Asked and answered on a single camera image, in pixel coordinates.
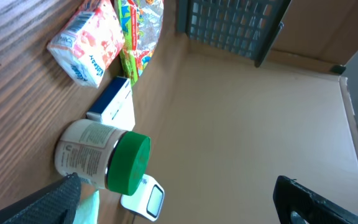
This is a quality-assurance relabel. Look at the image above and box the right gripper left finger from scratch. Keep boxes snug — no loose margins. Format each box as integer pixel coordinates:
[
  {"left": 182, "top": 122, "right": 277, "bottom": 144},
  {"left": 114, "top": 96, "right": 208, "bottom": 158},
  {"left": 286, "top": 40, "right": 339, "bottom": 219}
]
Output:
[{"left": 0, "top": 173, "right": 81, "bottom": 224}]

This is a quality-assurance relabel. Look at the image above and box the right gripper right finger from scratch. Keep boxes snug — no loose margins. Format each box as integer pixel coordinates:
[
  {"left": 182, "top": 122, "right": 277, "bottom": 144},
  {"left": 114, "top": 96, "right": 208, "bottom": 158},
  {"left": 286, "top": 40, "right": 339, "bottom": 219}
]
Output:
[{"left": 273, "top": 175, "right": 358, "bottom": 224}]

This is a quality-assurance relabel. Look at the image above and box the teal tissue pack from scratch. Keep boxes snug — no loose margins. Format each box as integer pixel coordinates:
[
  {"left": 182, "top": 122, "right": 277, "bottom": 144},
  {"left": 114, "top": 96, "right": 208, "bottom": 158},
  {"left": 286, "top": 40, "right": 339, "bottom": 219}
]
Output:
[{"left": 73, "top": 190, "right": 100, "bottom": 224}]

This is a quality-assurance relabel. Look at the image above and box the green lid jar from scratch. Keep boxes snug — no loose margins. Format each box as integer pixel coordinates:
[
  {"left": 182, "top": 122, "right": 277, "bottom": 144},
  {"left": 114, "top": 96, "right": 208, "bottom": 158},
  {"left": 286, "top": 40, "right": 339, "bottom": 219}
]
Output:
[{"left": 54, "top": 119, "right": 151, "bottom": 195}]

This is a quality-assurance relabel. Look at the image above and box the white blue carton box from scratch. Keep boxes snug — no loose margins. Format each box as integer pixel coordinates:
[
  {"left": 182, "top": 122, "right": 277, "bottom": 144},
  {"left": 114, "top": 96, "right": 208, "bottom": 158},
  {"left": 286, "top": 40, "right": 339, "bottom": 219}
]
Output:
[{"left": 86, "top": 77, "right": 135, "bottom": 131}]

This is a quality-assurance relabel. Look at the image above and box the red white tissue pack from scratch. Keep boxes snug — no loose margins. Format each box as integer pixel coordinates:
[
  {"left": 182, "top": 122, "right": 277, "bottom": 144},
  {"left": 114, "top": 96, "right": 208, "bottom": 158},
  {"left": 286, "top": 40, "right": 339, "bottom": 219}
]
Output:
[{"left": 47, "top": 0, "right": 125, "bottom": 88}]

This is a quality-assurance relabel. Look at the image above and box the Haribo gummy candy bag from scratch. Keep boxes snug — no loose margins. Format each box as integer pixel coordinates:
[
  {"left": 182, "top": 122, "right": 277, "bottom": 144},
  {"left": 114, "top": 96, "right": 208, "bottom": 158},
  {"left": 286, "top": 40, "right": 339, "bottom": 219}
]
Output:
[{"left": 114, "top": 0, "right": 164, "bottom": 85}]

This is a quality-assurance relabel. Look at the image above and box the white barcode scanner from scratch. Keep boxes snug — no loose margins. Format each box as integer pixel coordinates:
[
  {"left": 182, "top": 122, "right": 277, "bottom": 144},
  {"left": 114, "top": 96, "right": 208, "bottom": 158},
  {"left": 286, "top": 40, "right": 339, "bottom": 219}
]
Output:
[{"left": 121, "top": 174, "right": 165, "bottom": 222}]

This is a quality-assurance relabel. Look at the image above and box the grey plastic mesh basket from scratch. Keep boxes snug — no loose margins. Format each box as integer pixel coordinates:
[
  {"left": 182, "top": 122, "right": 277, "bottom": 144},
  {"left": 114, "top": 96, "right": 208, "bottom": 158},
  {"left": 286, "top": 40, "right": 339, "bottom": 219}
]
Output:
[{"left": 176, "top": 0, "right": 291, "bottom": 68}]

